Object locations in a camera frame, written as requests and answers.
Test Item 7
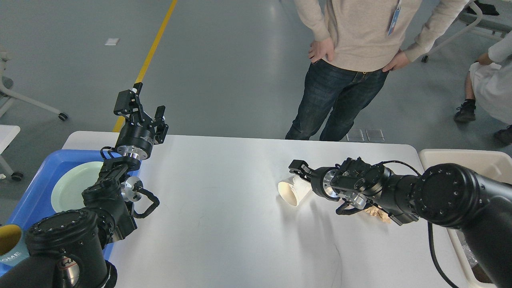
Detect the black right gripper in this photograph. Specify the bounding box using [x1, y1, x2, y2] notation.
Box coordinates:
[288, 159, 340, 199]

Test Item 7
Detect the teal mug yellow inside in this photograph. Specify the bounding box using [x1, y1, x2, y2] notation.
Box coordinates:
[0, 224, 30, 267]

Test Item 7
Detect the mint green plate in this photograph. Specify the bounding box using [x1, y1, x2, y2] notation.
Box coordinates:
[50, 162, 104, 212]

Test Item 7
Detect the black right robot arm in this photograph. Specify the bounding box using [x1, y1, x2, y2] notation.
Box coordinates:
[289, 158, 512, 288]

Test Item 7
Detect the right metal floor plate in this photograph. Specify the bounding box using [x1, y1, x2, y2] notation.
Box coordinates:
[365, 129, 385, 142]

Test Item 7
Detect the person in beige sweater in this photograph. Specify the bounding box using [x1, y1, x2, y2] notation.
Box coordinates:
[285, 0, 468, 142]

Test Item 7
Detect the brown paper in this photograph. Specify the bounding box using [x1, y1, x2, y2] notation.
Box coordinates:
[363, 206, 391, 224]

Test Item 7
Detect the left metal floor plate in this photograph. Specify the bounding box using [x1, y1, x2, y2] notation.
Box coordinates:
[346, 129, 365, 142]

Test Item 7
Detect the white paper cup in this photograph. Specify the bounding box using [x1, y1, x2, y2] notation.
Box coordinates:
[278, 175, 312, 207]

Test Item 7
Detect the white rolling chair base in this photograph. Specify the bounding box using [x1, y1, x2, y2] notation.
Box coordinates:
[0, 47, 69, 122]

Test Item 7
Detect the metal floor plate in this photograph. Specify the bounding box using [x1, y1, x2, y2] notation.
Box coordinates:
[346, 129, 365, 142]
[365, 129, 385, 142]

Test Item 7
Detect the person in white shirt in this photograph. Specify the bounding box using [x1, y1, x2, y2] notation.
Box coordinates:
[454, 33, 512, 145]

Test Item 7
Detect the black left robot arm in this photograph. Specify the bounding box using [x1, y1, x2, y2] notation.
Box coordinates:
[1, 82, 168, 288]

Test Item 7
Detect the blue plastic tray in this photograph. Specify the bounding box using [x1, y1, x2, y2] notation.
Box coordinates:
[0, 150, 140, 276]

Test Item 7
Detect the small white side table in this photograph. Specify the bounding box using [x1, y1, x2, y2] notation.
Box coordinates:
[0, 124, 24, 180]

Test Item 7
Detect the white plastic bin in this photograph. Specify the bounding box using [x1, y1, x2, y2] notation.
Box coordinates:
[419, 149, 512, 288]

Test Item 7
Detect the foil tray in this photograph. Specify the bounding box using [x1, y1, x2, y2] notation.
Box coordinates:
[456, 231, 478, 268]

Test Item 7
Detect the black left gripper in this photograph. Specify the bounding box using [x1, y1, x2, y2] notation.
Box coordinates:
[113, 82, 168, 160]

